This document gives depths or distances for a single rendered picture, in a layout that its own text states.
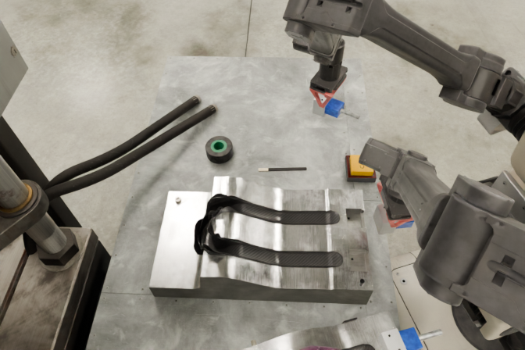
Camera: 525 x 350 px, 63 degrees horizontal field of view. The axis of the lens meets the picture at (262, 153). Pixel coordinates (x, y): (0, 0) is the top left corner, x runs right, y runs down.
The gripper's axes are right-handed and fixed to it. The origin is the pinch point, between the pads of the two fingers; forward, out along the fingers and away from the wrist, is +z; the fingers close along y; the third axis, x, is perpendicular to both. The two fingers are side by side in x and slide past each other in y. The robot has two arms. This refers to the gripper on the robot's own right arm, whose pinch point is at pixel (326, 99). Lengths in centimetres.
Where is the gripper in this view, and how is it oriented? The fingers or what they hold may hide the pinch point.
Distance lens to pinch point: 123.9
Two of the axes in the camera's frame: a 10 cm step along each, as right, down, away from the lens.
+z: 0.2, 6.3, 7.8
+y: -5.3, 6.7, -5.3
